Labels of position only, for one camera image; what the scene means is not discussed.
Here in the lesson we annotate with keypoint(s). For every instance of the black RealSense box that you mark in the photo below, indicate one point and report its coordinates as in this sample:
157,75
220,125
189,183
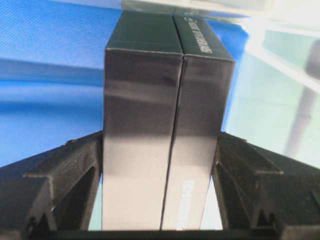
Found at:
166,86

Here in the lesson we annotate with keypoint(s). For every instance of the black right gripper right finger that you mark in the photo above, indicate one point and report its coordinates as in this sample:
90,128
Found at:
262,187

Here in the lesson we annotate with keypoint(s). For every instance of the blue cloth in case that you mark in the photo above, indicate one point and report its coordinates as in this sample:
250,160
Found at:
52,66

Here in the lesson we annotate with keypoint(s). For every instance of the clear plastic storage case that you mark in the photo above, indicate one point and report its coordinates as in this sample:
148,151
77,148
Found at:
261,104

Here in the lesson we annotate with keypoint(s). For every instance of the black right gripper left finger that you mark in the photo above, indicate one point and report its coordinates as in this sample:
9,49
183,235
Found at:
51,191

